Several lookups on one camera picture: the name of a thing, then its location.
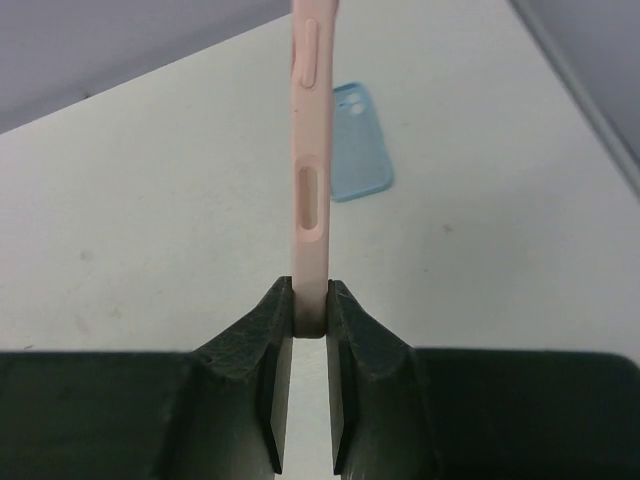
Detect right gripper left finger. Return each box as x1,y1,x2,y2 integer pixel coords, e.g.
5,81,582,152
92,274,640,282
1,277,293,479

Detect blue phone case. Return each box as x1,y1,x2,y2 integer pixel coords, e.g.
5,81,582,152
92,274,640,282
331,82,394,202

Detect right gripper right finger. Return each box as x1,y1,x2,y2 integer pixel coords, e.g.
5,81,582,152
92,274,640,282
326,281,639,479

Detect phone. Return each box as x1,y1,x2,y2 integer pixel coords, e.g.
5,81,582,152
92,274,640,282
290,1,339,338

